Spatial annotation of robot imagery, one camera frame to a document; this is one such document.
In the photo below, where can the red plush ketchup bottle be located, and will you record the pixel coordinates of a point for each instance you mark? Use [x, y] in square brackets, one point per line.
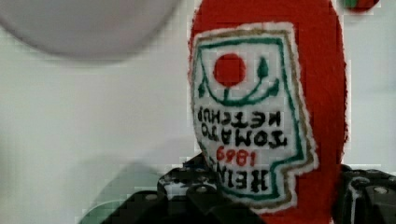
[268, 98]

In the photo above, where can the plush strawberry on table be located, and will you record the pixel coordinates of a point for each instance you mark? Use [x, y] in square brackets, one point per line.
[359, 5]

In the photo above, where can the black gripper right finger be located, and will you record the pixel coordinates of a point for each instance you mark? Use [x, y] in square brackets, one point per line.
[365, 197]

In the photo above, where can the grey round plate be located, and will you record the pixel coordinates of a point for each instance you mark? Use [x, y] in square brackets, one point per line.
[85, 28]

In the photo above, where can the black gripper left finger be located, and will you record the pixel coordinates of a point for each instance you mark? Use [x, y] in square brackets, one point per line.
[185, 195]

